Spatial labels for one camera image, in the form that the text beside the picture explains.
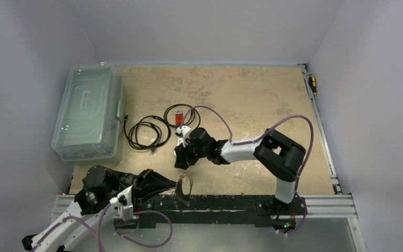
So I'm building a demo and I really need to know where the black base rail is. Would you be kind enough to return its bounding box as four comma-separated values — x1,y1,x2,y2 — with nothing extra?
114,195,307,232

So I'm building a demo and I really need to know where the yellow black screwdriver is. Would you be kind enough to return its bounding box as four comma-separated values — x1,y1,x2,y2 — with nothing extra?
308,76,317,96

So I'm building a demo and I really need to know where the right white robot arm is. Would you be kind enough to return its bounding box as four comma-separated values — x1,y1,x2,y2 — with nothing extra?
174,125,310,214

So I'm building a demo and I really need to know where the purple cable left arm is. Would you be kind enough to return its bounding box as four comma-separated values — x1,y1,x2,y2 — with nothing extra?
31,203,119,252

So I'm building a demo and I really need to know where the black coiled cable left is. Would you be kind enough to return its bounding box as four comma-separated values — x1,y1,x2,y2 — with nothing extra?
123,113,172,154

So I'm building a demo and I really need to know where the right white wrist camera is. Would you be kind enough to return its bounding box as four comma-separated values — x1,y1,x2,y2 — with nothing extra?
176,125,192,146

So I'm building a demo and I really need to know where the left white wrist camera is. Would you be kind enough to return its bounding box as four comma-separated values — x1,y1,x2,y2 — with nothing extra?
109,186,134,221

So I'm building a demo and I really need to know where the red handled adjustable wrench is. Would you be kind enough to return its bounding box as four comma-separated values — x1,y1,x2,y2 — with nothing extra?
175,110,184,146

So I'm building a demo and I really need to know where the black coiled cable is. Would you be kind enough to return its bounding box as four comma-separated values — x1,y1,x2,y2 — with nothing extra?
163,103,202,129
123,113,172,154

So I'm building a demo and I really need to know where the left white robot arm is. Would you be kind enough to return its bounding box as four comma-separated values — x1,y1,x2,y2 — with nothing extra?
22,165,177,251

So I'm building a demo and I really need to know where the clear plastic storage box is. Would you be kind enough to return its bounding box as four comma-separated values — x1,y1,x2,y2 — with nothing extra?
51,65,125,165

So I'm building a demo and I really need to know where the black coiled cable right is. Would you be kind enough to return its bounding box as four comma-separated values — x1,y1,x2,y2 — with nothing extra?
163,103,202,129

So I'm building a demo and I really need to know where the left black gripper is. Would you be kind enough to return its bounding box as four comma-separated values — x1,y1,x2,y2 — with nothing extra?
110,167,177,206

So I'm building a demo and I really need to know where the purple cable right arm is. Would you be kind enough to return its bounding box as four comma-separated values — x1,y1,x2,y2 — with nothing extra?
181,105,315,236

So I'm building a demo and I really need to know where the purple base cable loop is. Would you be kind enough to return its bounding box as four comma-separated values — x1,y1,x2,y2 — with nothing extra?
113,209,173,248

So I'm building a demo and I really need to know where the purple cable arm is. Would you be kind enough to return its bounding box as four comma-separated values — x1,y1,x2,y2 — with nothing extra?
31,203,119,252
181,105,315,236

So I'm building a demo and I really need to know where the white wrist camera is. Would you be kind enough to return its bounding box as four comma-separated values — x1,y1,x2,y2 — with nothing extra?
176,125,192,146
109,186,134,221

